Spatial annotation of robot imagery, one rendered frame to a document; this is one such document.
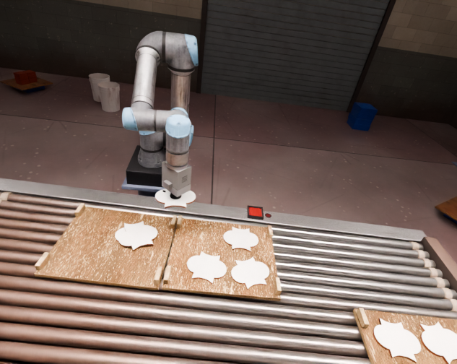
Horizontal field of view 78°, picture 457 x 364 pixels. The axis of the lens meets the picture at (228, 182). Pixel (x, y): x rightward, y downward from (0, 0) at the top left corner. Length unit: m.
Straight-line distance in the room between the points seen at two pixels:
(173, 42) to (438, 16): 5.85
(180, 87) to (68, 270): 0.84
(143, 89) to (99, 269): 0.64
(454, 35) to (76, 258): 6.76
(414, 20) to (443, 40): 0.73
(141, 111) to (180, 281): 0.59
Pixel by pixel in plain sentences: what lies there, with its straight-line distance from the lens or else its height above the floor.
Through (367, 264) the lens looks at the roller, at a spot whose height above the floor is 0.92.
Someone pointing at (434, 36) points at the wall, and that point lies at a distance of 6.78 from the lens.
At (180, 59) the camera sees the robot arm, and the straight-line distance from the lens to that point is 1.26.
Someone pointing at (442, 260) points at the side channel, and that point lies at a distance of 1.57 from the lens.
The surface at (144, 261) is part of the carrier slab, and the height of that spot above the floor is 0.94.
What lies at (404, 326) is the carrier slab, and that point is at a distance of 1.22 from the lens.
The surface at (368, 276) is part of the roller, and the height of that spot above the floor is 0.91.
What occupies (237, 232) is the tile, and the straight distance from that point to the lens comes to 1.22.
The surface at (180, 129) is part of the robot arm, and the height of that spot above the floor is 1.42.
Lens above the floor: 1.79
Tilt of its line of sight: 35 degrees down
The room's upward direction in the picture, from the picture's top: 9 degrees clockwise
